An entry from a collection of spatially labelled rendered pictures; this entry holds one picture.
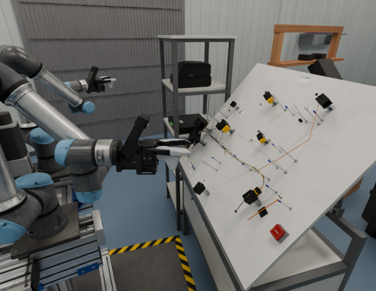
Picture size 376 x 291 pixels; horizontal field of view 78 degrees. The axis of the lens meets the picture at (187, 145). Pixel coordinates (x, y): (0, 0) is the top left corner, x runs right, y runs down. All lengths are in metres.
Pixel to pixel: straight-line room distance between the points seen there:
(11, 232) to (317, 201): 1.08
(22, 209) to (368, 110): 1.34
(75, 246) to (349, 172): 1.14
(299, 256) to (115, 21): 3.91
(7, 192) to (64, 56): 3.50
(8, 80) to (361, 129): 1.26
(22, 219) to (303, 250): 1.30
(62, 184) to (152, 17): 3.46
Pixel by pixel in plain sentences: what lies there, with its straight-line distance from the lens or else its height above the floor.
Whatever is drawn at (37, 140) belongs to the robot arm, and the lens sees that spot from 1.42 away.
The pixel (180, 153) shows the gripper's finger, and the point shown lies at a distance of 0.58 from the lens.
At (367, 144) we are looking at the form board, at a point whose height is 1.47.
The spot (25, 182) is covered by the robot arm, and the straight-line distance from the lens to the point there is 0.99.
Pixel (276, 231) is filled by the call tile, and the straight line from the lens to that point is 1.10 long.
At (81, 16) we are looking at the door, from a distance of 4.23.
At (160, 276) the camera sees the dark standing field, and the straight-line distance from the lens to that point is 2.26.
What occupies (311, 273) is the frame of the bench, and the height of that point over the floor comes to 0.80.
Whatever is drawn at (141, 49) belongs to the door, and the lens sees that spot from 4.37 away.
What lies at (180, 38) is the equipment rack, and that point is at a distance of 1.80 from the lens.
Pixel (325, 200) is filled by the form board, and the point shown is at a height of 1.26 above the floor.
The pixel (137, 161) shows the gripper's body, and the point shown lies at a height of 1.55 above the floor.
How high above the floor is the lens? 1.85
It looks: 26 degrees down
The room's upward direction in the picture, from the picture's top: straight up
